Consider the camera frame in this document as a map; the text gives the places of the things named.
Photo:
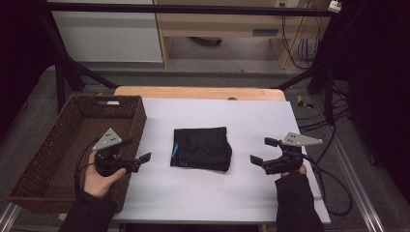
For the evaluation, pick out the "aluminium rail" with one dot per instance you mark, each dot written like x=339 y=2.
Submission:
x=8 y=219
x=357 y=180

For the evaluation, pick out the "black metal frame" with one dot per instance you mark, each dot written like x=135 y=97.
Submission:
x=180 y=9

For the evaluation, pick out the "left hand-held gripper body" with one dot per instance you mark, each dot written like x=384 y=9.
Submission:
x=108 y=139

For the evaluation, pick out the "white power strip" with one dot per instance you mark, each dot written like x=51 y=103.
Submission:
x=335 y=5

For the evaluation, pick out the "light wooden desk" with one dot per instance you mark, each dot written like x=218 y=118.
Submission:
x=219 y=22

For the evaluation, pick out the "black curtain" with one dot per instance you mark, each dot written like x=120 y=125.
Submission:
x=19 y=58
x=380 y=80

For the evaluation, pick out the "black shorts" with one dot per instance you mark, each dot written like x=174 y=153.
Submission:
x=203 y=150

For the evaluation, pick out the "wooden table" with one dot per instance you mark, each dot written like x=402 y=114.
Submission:
x=193 y=92

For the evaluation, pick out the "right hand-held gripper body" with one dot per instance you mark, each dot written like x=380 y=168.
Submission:
x=286 y=162

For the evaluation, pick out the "white foam table mat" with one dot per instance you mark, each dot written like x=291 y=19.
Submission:
x=206 y=196

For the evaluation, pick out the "brown wicker basket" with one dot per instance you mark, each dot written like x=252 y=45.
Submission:
x=64 y=138

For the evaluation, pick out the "yellow and black tape piece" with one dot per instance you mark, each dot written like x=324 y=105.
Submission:
x=303 y=102

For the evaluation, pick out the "person's right hand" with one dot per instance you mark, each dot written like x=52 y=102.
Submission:
x=303 y=168

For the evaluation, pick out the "person's left hand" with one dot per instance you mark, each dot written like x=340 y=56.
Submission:
x=96 y=182

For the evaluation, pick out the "white cabinet panel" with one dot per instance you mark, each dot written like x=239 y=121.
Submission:
x=106 y=35

